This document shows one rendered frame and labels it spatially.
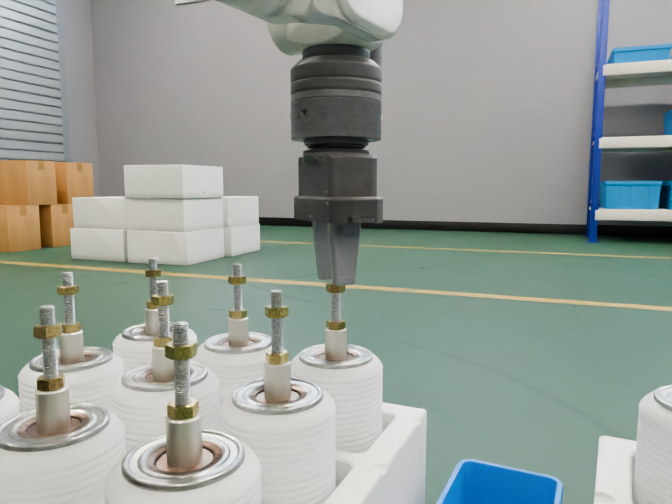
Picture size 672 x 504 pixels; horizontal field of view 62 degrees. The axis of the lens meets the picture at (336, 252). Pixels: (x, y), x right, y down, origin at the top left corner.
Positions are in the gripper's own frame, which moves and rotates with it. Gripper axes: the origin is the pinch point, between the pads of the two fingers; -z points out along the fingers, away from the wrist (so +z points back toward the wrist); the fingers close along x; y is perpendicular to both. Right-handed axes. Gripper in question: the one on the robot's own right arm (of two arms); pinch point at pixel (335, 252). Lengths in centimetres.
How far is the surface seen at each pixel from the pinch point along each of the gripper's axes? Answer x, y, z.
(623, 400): -22, 74, -36
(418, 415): 2.0, 8.9, -17.9
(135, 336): -16.3, -17.6, -10.6
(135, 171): -275, 11, 15
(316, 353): -1.4, -1.5, -10.6
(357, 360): 2.6, 1.1, -10.6
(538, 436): -17, 47, -36
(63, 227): -393, -26, -22
